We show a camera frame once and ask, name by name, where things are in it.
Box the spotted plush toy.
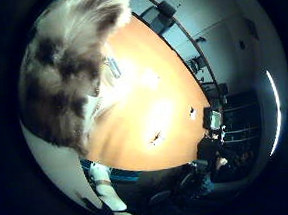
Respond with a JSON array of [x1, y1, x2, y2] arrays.
[[10, 0, 144, 160]]

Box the black and white plush toy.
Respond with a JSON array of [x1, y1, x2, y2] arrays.
[[148, 130, 164, 145]]

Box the small white box on table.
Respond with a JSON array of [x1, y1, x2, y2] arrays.
[[188, 106, 198, 121]]

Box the person in black clothes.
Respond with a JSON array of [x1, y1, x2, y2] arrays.
[[194, 130, 232, 181]]

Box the long ceiling strip light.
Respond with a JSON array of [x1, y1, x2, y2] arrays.
[[263, 69, 285, 158]]

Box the blue metal rail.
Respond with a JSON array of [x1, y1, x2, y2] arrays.
[[80, 155, 142, 188]]

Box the clear plastic container blue handles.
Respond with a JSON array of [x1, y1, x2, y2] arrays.
[[79, 51, 136, 126]]

